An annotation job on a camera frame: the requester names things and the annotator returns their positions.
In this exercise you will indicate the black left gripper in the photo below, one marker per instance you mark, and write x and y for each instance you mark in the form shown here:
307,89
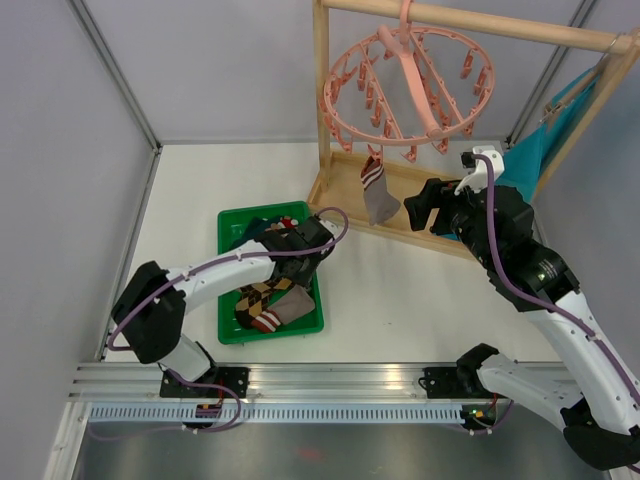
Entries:
304,278

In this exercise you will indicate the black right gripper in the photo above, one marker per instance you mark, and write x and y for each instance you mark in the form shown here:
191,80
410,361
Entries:
419,206

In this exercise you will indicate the grey sock red striped cuff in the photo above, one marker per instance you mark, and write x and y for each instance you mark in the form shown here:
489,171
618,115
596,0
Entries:
380,205

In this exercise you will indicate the pink round clip hanger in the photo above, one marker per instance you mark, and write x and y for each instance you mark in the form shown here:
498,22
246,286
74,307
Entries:
436,108

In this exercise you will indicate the pink hanger clip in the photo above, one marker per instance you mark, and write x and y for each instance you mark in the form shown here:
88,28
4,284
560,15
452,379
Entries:
376,153

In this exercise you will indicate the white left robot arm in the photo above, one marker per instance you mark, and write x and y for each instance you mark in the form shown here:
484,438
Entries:
272,272

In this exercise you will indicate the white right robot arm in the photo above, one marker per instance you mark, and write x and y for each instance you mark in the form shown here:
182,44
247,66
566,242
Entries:
599,416

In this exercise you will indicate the brown argyle sock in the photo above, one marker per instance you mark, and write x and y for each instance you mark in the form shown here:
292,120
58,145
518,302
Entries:
251,311

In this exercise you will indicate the dark teal christmas sock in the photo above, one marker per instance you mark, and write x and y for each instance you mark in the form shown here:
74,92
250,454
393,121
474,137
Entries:
258,225

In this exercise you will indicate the wooden hanging rack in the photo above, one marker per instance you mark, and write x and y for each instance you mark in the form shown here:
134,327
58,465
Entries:
338,181

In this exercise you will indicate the green plastic tray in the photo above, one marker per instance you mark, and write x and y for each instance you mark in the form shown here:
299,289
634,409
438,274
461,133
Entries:
231,226

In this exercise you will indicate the teal cloth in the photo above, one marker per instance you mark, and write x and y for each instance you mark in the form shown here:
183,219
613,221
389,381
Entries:
529,158

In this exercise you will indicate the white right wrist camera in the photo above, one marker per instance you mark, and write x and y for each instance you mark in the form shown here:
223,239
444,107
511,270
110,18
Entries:
478,162

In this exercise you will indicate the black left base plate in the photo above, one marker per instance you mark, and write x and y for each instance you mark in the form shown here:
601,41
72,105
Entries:
235,379

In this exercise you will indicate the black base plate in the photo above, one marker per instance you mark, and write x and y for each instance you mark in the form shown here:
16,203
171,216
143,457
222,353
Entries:
450,383
235,379

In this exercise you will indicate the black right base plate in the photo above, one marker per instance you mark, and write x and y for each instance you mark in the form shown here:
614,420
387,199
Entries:
450,383

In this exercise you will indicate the aluminium mounting rail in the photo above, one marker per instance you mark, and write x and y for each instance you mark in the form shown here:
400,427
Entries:
268,382

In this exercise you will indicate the white slotted cable duct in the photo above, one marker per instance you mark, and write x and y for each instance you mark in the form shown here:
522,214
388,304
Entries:
280,413

